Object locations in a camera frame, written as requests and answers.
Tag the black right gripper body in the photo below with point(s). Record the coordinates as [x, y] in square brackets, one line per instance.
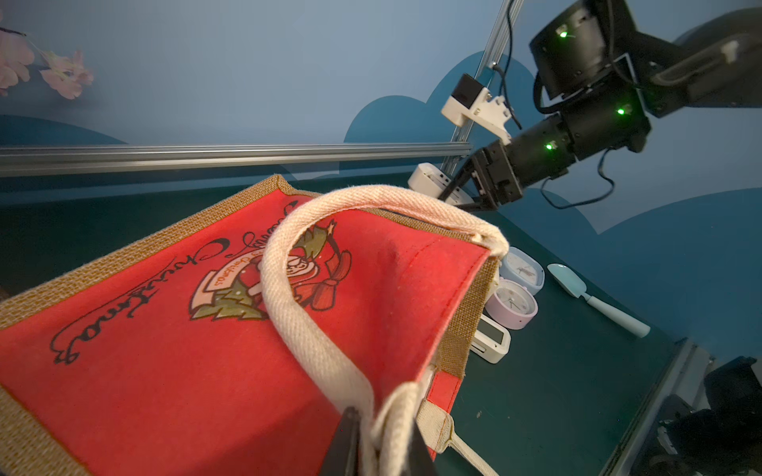
[494, 178]

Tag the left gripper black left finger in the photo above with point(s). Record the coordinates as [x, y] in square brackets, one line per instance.
[342, 458]

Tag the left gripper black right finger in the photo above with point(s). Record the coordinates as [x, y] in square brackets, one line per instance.
[419, 461]

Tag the light blue square alarm clock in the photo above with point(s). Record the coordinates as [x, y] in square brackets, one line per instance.
[519, 267]

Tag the small white digital clock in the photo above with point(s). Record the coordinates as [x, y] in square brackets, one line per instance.
[491, 341]

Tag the beige red canvas tote bag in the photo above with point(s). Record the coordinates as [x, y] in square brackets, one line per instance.
[231, 342]

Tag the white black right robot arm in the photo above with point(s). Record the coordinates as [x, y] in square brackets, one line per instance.
[599, 81]

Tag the light blue brush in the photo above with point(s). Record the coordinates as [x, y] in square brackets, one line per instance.
[572, 283]

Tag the pink cherry blossom tree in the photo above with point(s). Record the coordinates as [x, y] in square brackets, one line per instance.
[20, 56]

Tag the aluminium right corner post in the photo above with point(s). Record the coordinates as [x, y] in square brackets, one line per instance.
[499, 39]

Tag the aluminium right floor rail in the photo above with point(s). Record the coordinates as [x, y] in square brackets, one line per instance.
[678, 390]

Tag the aluminium back frame rail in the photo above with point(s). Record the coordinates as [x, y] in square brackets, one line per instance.
[21, 162]

